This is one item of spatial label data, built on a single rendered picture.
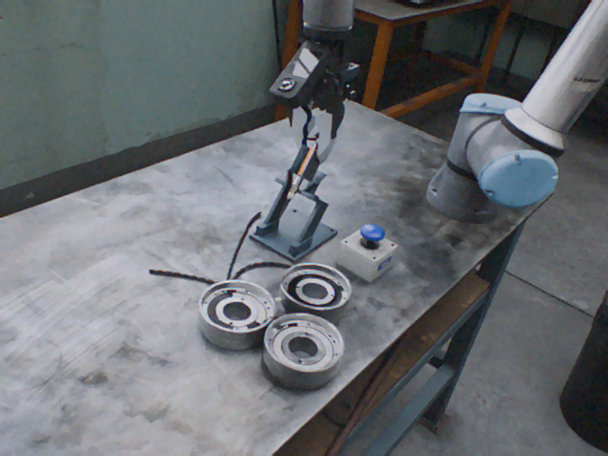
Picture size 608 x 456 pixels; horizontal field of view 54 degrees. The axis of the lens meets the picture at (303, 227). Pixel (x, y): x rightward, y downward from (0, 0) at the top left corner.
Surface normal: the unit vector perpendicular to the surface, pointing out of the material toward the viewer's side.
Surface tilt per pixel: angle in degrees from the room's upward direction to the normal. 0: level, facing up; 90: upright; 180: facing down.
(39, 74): 90
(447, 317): 0
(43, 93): 90
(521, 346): 0
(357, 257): 90
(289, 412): 0
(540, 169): 97
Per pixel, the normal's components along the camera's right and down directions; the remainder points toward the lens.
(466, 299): 0.15, -0.82
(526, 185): -0.02, 0.65
